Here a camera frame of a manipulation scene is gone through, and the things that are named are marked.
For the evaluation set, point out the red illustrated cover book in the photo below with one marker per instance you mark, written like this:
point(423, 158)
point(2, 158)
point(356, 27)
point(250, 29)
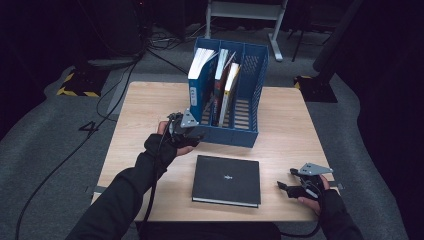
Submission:
point(218, 93)

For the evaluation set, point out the person's left hand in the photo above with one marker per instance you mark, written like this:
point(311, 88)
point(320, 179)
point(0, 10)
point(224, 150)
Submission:
point(160, 150)

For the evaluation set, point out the yellow cover book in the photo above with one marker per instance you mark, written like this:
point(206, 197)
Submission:
point(228, 90)

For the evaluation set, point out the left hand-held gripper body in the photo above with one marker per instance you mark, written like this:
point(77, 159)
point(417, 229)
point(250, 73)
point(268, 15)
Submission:
point(181, 133)

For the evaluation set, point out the dark grey slanted pole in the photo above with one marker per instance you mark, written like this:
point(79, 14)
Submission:
point(336, 33)

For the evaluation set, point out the blue landscape cover book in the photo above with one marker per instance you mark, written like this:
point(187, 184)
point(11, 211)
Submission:
point(200, 90)

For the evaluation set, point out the black hardcover book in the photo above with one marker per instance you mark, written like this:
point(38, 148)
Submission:
point(226, 180)

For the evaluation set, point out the white metal frame stand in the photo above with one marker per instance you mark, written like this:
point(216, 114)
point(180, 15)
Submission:
point(246, 10)

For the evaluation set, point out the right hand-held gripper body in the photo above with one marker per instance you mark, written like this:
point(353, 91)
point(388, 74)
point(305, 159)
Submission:
point(311, 181)

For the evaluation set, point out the black tripod stand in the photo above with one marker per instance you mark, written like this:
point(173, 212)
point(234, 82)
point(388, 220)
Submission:
point(298, 46)

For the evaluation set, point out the black yellow-striped stand base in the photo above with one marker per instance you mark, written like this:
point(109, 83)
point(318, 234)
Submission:
point(83, 83)
point(316, 90)

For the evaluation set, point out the grey metal table bracket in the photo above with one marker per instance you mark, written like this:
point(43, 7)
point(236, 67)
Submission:
point(337, 185)
point(92, 190)

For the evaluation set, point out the blue plastic file rack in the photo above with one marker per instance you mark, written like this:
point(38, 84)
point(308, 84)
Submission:
point(233, 138)

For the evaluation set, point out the person's right hand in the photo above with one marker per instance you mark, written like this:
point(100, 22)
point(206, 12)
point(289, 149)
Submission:
point(331, 201)

